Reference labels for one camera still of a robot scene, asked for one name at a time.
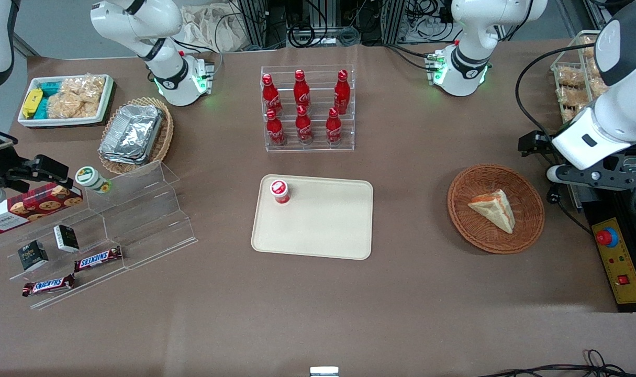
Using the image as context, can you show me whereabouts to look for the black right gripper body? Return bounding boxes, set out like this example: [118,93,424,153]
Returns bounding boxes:
[0,125,70,195]

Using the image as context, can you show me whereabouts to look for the triangular sandwich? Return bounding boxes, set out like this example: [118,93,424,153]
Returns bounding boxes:
[467,189,516,235]

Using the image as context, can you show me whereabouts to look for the round brown wicker basket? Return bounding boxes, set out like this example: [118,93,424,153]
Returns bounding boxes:
[447,164,546,256]

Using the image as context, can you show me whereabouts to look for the oval light wicker basket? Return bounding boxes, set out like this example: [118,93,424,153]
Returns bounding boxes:
[98,96,175,175]

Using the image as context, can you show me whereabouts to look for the beige plastic tray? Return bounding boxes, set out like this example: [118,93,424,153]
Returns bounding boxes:
[251,174,375,261]

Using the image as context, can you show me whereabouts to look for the black counter appliance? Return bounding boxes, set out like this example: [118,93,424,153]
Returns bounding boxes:
[569,144,636,313]

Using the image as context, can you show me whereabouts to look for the red tartan cookie box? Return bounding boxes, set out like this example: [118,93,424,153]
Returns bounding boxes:
[0,183,84,234]

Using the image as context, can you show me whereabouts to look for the yellow snack packet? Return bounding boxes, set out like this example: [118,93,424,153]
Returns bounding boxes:
[23,88,44,119]

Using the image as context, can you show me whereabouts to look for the white rectangular snack bin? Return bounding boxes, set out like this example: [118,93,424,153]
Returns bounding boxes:
[17,74,115,129]

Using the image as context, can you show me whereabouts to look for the green white yogurt cup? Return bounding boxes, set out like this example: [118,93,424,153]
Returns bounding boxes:
[75,166,112,195]

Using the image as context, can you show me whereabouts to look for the teal snack packets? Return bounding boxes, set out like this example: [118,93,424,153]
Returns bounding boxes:
[35,80,63,119]

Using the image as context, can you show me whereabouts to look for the yellow control box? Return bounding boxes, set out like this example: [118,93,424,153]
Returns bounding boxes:
[591,218,636,305]

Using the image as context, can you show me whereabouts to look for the small black white box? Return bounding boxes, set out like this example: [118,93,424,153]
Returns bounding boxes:
[53,225,81,253]

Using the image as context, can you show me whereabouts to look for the bagged rice crackers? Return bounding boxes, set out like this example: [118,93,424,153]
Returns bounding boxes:
[47,74,107,119]

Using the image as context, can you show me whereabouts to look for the brown chocolate bar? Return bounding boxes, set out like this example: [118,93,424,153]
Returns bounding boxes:
[74,246,124,273]
[21,274,76,298]

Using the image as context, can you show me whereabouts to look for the stacked foil trays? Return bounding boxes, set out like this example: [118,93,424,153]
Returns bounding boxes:
[98,104,164,166]

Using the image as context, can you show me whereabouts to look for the clear acrylic stepped shelf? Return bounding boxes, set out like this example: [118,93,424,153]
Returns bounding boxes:
[0,160,199,311]

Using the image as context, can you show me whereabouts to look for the beige cloth bag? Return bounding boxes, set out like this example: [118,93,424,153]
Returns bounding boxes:
[177,4,248,53]

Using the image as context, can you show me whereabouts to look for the red cola bottle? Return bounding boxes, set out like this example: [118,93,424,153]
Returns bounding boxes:
[325,107,343,146]
[265,109,287,147]
[294,70,311,111]
[295,105,314,145]
[262,74,283,116]
[333,70,351,115]

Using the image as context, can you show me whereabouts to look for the red lidded cup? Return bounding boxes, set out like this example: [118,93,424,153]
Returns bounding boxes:
[270,179,291,205]

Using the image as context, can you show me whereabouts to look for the clear acrylic bottle rack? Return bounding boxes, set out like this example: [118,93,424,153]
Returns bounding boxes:
[260,64,356,153]

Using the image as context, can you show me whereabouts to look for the black plug with cable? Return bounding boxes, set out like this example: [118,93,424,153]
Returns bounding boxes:
[547,190,593,235]

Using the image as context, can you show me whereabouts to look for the white wire rack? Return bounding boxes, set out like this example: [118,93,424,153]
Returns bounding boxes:
[550,30,619,127]

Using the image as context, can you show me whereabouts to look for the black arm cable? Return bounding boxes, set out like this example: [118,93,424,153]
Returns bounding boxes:
[515,44,596,158]

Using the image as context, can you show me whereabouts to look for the black floor cables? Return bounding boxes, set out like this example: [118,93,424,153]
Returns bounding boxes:
[477,349,636,377]

